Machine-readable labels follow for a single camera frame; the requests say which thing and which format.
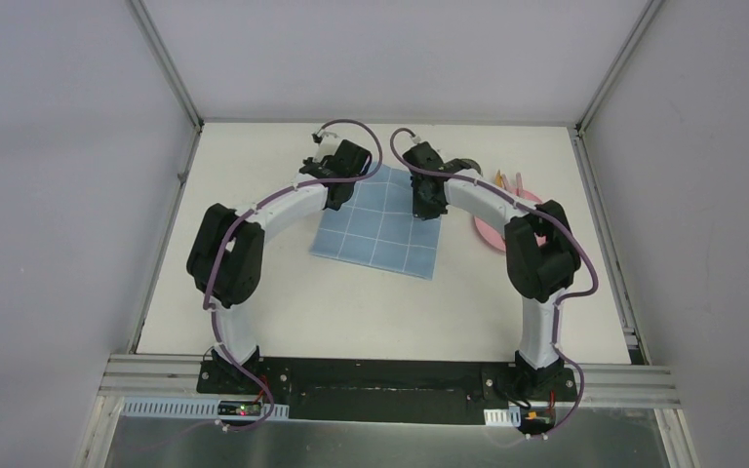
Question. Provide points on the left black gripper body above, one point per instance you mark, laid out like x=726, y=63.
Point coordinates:
x=322, y=168

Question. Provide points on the grey ribbed mug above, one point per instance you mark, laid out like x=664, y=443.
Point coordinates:
x=467, y=164

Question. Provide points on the pink handled spoon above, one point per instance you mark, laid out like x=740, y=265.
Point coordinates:
x=519, y=188

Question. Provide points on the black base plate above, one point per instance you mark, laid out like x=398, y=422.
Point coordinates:
x=384, y=391

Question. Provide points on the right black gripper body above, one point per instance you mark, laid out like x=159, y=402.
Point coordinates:
x=424, y=208

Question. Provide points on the aluminium frame rail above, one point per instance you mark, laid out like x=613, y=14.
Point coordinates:
x=159, y=385

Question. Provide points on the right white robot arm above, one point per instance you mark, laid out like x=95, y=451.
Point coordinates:
x=541, y=254

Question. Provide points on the pink plate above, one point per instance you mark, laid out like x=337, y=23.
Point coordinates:
x=489, y=235

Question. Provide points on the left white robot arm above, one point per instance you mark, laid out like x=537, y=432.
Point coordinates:
x=226, y=257

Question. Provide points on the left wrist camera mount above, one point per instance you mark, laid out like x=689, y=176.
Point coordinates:
x=327, y=144

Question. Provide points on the blue checked cloth napkin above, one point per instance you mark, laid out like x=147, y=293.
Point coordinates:
x=377, y=228

